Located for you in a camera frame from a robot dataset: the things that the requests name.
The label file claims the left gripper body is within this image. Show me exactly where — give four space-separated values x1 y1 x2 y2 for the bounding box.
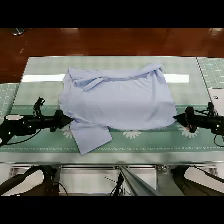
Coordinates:
49 109 73 133

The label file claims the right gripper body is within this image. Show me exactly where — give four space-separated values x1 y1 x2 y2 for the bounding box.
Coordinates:
173 106 198 133

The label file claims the light blue shirt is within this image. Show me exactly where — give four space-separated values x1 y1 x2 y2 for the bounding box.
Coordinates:
58 62 179 156

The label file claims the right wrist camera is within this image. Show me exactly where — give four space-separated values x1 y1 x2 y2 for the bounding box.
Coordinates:
195 101 218 118

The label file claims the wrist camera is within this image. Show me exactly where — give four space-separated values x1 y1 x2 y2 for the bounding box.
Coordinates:
32 96 47 118
195 101 218 118

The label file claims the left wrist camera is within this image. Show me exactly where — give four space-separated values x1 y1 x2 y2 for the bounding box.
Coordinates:
32 96 47 118

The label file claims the black cable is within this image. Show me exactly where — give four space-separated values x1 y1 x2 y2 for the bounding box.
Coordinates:
212 132 224 148
104 171 127 197
3 128 44 147

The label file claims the silver frame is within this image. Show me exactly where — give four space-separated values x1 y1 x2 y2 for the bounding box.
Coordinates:
0 161 224 197

